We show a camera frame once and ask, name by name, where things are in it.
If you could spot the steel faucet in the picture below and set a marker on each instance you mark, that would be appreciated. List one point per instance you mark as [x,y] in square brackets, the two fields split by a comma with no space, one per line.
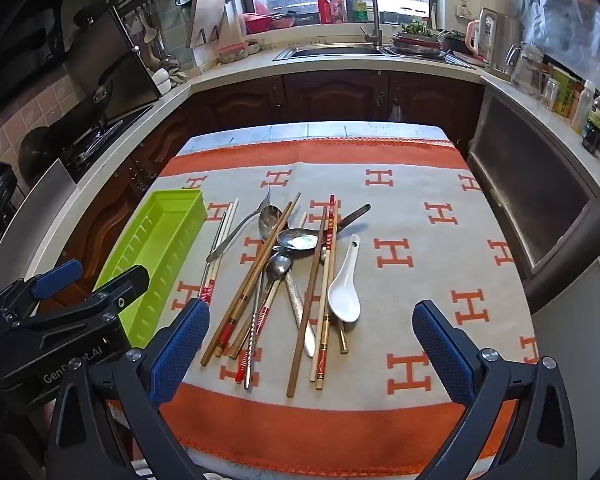
[375,20]

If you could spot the steel sink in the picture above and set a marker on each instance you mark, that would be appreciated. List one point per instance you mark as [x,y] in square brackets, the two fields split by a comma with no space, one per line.
[330,52]

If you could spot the red bowl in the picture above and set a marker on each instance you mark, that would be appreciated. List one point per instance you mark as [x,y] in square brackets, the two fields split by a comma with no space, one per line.
[283,22]

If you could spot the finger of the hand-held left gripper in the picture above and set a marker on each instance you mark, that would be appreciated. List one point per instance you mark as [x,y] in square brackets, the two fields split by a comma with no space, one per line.
[125,287]
[57,277]

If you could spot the grey dish rag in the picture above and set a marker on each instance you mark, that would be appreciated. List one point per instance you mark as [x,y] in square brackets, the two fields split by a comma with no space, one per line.
[177,75]

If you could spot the orange and white printed blanket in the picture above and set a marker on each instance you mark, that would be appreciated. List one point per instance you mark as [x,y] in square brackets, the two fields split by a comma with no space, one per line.
[420,270]

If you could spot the white plastic bottle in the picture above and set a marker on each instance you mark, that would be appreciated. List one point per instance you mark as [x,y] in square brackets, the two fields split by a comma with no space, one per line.
[582,107]

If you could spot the small glass jar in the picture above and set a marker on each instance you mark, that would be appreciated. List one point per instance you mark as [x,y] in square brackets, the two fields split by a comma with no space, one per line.
[550,94]

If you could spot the steel splash guard plate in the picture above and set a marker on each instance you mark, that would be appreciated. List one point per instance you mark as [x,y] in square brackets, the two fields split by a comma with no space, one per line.
[40,205]

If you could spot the white kitchen countertop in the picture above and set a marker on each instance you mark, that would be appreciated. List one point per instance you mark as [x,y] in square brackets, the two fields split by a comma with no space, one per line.
[220,72]

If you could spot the stacked white bowls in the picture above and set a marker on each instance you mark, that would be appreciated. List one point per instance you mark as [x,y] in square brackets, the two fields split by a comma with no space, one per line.
[161,80]

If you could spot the stacked dishes with greens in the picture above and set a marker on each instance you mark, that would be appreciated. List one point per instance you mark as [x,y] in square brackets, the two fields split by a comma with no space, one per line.
[415,45]

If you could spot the glass pitcher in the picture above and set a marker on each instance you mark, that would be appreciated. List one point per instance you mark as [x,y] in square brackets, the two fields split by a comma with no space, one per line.
[527,72]

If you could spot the hanging steel ladle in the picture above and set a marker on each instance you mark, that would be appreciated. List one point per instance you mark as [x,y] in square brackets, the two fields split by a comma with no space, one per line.
[148,30]

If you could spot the pink and white kettle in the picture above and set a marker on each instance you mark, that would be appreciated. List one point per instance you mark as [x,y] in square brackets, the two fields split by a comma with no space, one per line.
[485,35]

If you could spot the red plastic basket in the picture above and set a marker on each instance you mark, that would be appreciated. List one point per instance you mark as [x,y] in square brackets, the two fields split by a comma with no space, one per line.
[257,24]

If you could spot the clear plastic sheet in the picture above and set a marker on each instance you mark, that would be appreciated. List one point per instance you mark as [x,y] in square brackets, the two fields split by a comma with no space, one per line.
[560,15]

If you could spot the red patterned chopstick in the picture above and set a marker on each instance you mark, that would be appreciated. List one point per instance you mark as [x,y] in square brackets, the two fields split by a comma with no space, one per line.
[331,220]

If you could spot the clear food container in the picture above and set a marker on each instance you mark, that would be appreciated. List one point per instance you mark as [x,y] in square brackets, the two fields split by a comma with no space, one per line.
[232,52]

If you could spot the steel fork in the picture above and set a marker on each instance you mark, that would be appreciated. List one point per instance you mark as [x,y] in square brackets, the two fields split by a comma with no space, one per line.
[219,250]

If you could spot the dark sauce bottle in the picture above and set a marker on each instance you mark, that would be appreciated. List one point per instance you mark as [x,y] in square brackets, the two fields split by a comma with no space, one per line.
[591,138]

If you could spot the black gas stove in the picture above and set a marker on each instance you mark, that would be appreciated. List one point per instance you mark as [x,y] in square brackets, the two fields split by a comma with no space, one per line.
[115,127]

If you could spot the red spray bottle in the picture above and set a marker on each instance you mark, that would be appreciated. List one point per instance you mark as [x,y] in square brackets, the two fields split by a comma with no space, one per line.
[325,7]

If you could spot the brown wooden chopstick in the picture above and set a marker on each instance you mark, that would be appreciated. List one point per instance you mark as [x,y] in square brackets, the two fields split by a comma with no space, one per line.
[302,335]
[341,340]
[248,285]
[238,344]

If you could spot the white wall socket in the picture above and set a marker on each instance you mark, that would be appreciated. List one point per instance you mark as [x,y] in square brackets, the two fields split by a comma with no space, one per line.
[462,10]

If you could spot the pale printed tablecloth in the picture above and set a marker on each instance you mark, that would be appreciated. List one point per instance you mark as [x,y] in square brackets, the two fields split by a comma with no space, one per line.
[305,132]

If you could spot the tan chopstick red end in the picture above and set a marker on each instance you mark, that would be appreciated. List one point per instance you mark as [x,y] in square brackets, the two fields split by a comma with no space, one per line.
[226,332]

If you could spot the green dish soap bottle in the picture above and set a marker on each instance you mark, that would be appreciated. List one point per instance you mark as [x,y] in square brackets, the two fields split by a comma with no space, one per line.
[361,10]

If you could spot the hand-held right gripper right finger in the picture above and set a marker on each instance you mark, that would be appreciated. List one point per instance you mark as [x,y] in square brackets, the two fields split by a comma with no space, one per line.
[445,355]

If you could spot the wide steel spoon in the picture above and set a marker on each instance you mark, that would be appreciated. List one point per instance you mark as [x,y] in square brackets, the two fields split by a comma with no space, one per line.
[297,240]

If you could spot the wooden cutting board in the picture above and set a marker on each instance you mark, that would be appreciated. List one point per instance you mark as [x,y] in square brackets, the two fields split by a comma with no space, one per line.
[205,20]

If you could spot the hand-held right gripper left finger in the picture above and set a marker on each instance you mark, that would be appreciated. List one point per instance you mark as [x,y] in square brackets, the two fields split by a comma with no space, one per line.
[180,350]

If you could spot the pink pump bottle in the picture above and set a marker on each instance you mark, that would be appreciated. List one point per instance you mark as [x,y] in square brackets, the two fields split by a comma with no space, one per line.
[338,7]

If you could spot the cream chopstick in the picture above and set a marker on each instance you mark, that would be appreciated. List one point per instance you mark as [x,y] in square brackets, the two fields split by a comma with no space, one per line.
[316,357]

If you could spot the long steel spoon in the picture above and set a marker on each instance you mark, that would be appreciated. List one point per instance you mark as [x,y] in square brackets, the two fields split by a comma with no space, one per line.
[269,220]

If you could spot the steel electric kettle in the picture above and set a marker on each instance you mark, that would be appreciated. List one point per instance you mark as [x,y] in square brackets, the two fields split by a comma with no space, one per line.
[506,45]

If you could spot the steel range hood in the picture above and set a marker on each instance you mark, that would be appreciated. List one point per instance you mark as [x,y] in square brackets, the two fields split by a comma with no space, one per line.
[105,35]

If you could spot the white ceramic spoon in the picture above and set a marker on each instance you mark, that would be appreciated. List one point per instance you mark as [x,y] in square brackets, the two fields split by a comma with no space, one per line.
[344,300]

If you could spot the green packet box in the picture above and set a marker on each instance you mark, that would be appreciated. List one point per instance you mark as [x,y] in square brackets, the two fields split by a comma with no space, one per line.
[566,90]

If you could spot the green plastic utensil tray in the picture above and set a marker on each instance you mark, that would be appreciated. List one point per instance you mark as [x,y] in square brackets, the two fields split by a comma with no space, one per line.
[165,240]

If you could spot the black wok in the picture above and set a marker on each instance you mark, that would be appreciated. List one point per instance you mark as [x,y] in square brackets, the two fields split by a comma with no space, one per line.
[40,155]

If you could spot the white plastic bag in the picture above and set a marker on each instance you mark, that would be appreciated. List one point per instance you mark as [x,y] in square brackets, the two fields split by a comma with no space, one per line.
[395,112]

